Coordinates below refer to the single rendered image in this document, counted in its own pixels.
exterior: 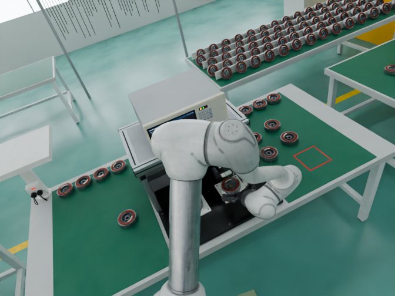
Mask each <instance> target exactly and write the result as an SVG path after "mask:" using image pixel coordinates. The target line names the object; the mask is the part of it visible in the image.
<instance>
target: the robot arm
mask: <svg viewBox="0 0 395 296"><path fill-rule="evenodd" d="M151 148H152V151H153V154H154V155H155V156H156V157H157V158H158V159H159V160H161V161H162V163H163V165H164V167H165V171H166V174H167V175H168V177H170V200H169V280H167V282H165V283H164V285H163V286H162V288H161V290H160V291H158V292H157V293H156V294H155V295H154V296H206V293H205V288H204V286H203V285H202V284H201V283H200V282H199V249H200V215H201V198H202V178H203V177H204V176H205V174H206V172H207V168H208V166H209V165H210V166H219V167H225V168H231V170H232V171H233V172H235V173H236V174H237V175H238V176H239V177H240V178H241V179H242V181H243V184H244V185H245V186H247V187H245V189H243V190H242V191H240V192H237V193H235V194H226V193H225V192H224V191H223V190H221V192H222V197H221V198H222V201H228V202H232V203H235V201H236V200H240V201H241V202H242V204H243V205H244V206H245V207H246V208H247V209H248V211H249V212H250V213H251V214H253V215H254V216H256V217H257V218H260V219H262V220H270V219H271V218H273V217H274V216H275V214H276V206H277V205H278V204H279V202H280V201H282V200H283V199H285V198H286V197H287V196H288V195H289V194H290V193H291V192H292V191H293V190H294V189H295V188H296V187H297V186H298V185H299V183H300V181H301V179H302V173H301V171H300V169H299V168H298V167H296V166H294V165H287V166H284V167H283V166H263V167H258V166H259V153H260V152H259V146H258V143H257V140H256V138H255V135H254V134H253V132H252V131H251V129H250V128H249V127H248V126H247V125H246V124H245V123H243V122H242V121H240V120H238V119H227V120H224V121H222V122H210V121H206V120H195V119H180V120H175V121H171V122H167V123H164V124H162V125H160V126H159V127H157V128H156V129H155V130H154V132H153V134H152V138H151ZM263 182H267V183H266V184H265V185H264V186H263V187H261V188H260V189H258V190H256V185H255V184H257V183H263ZM251 188H252V189H251Z"/></svg>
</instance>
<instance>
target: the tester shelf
mask: <svg viewBox="0 0 395 296"><path fill-rule="evenodd" d="M225 99H226V98H225ZM226 106H227V113H228V117H229V119H238V120H240V121H242V122H243V123H245V124H246V125H247V126H248V127H249V126H250V120H249V119H248V118H247V117H246V116H245V115H244V114H243V113H242V112H240V111H239V110H238V109H237V108H236V107H235V106H233V105H232V104H231V103H230V102H229V101H228V100H227V99H226ZM118 132H119V134H120V138H121V139H122V143H123V145H124V148H125V151H126V154H127V156H128V159H129V162H130V165H131V167H132V170H133V173H134V175H135V176H136V178H137V177H139V176H141V175H143V174H146V173H148V172H150V171H152V170H154V169H157V168H159V167H161V166H163V163H162V161H161V160H159V159H158V158H156V156H155V155H154V154H153V151H152V148H151V145H150V143H149V141H148V138H147V137H146V135H145V132H144V131H143V129H142V126H141V125H140V123H139V121H135V122H133V123H131V124H128V125H126V126H124V127H121V128H119V129H118Z"/></svg>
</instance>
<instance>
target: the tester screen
mask: <svg viewBox="0 0 395 296"><path fill-rule="evenodd" d="M180 119H195V114H194V112H191V113H188V114H186V115H184V116H181V117H179V118H177V119H175V120H180ZM175 120H172V121H175ZM195 120H196V119H195ZM156 128H157V127H156ZM156 128H153V129H151V130H148V132H149V134H150V137H151V138H152V134H153V132H154V130H155V129H156Z"/></svg>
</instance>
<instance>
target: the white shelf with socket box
mask: <svg viewBox="0 0 395 296"><path fill-rule="evenodd" d="M49 161H52V128H51V127H50V125H47V126H45V127H42V128H40V129H37V130H34V131H33V132H29V133H27V134H24V135H22V136H19V137H17V138H14V139H12V140H9V141H7V142H4V143H1V144H0V182H2V181H4V180H6V179H9V178H11V177H13V176H16V175H20V176H21V177H22V179H23V180H24V181H25V182H26V183H27V184H28V185H26V186H25V190H26V191H27V192H28V193H29V194H30V195H31V197H32V198H34V203H35V202H36V203H37V204H36V203H35V204H36V205H38V202H37V201H36V199H35V198H36V197H37V196H38V199H40V200H46V201H48V200H47V198H48V197H49V196H50V195H51V194H52V190H51V189H50V188H47V187H46V185H45V184H44V183H43V182H42V181H41V179H40V178H39V177H38V176H37V175H36V174H35V173H34V171H33V170H32V169H33V168H35V167H38V166H40V165H42V164H45V163H47V162H49Z"/></svg>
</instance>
